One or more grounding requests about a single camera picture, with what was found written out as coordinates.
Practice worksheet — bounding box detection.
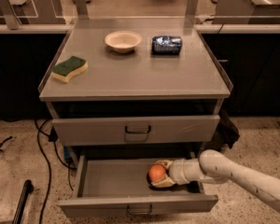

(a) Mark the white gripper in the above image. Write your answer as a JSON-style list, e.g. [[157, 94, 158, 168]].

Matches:
[[151, 160, 189, 189]]

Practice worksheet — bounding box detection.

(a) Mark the orange fruit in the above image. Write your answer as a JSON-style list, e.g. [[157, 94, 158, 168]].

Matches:
[[148, 164, 166, 182]]

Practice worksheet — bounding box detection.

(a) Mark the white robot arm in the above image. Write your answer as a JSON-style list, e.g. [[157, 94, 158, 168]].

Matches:
[[147, 149, 280, 214]]

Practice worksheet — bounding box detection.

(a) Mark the closed grey upper drawer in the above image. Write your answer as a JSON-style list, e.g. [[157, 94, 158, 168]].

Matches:
[[53, 115, 219, 146]]

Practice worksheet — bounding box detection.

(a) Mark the open grey middle drawer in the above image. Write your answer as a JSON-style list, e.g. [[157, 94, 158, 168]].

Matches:
[[60, 155, 218, 217]]

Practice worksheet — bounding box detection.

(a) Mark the grey metal drawer cabinet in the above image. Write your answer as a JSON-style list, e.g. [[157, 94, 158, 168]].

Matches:
[[40, 17, 232, 159]]

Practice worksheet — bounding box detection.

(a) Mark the blue crumpled chip bag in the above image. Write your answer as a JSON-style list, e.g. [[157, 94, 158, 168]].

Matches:
[[151, 35, 183, 55]]

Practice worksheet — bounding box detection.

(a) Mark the black bar on floor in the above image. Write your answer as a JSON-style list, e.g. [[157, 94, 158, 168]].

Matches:
[[12, 179, 34, 224]]

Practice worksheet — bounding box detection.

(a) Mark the green yellow sponge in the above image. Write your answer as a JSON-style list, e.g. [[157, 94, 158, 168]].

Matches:
[[51, 56, 88, 83]]

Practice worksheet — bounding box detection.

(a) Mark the black power cable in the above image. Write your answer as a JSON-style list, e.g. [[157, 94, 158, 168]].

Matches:
[[34, 119, 77, 224]]

